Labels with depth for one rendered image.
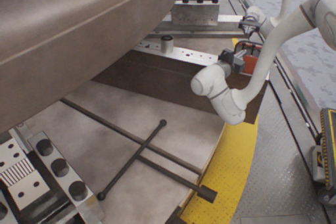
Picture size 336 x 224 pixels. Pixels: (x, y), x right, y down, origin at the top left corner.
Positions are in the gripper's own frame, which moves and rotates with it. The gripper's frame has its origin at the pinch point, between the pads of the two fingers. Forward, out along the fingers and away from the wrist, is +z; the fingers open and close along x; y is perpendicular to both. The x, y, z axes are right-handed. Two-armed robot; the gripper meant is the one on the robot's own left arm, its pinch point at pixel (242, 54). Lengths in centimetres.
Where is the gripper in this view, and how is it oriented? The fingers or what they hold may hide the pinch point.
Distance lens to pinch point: 135.5
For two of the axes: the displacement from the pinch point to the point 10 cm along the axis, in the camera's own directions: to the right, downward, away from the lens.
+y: 0.0, 7.4, 6.7
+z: 6.9, -4.8, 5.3
